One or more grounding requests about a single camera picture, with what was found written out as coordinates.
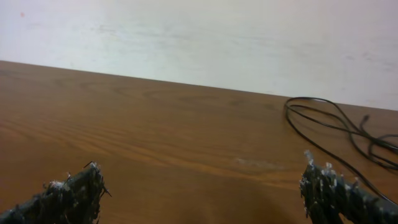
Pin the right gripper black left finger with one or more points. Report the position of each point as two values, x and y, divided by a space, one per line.
74 200

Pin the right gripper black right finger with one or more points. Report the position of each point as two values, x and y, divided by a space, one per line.
328 199

